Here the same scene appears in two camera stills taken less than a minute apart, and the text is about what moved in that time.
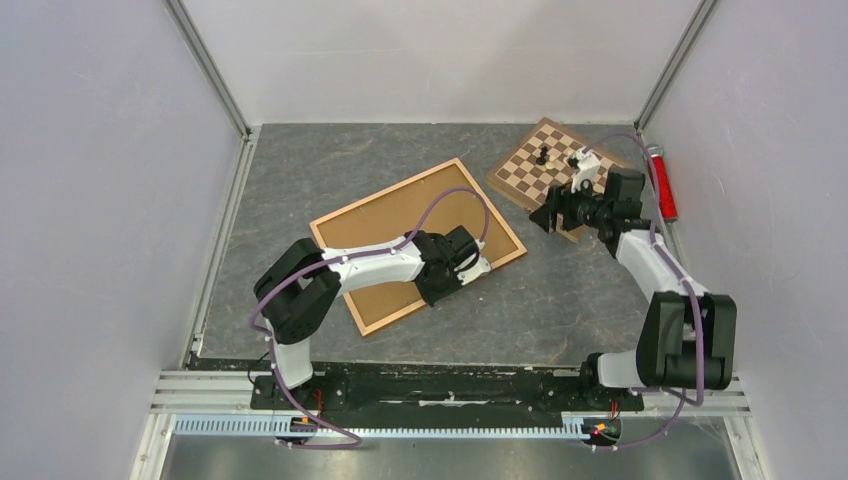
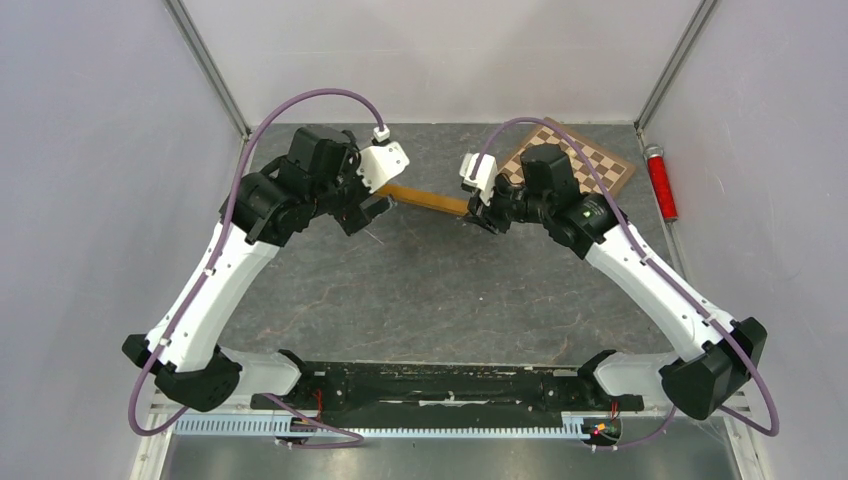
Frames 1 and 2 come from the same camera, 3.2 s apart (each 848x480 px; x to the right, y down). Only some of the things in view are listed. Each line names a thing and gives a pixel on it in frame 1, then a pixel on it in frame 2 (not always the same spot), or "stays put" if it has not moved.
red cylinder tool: (662, 186) stays put
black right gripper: (560, 200) → (489, 215)
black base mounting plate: (379, 394) stays put
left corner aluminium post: (196, 48) stays put
